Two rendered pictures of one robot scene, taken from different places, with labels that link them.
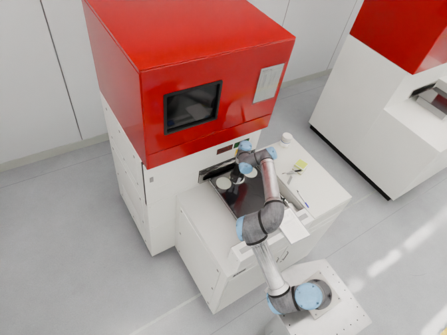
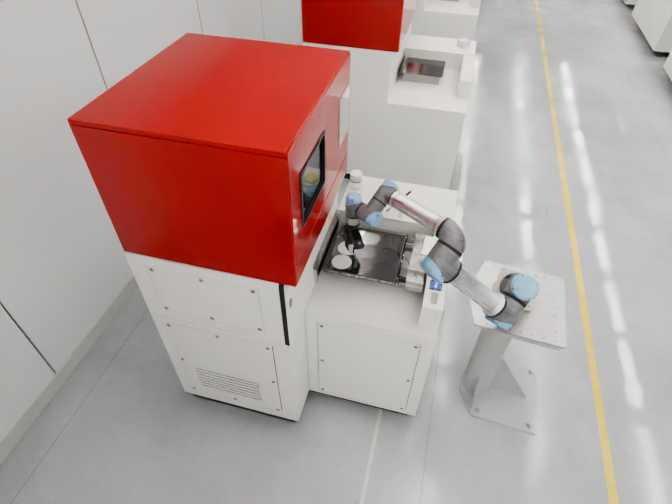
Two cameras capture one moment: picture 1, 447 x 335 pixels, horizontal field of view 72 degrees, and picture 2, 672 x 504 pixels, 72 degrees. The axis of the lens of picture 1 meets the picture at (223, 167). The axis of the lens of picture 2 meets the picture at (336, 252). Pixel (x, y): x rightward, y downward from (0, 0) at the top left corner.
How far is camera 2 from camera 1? 0.92 m
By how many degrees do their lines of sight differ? 24
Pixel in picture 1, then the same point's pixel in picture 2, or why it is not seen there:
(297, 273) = not seen: hidden behind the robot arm
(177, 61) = (301, 125)
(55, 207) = (109, 481)
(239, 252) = (432, 304)
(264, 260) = (472, 284)
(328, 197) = (442, 204)
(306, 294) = (524, 285)
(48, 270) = not seen: outside the picture
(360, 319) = (555, 283)
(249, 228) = (445, 263)
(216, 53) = (318, 100)
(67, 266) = not seen: outside the picture
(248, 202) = (383, 261)
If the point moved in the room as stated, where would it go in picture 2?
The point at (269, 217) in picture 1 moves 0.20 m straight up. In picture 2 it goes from (455, 237) to (465, 197)
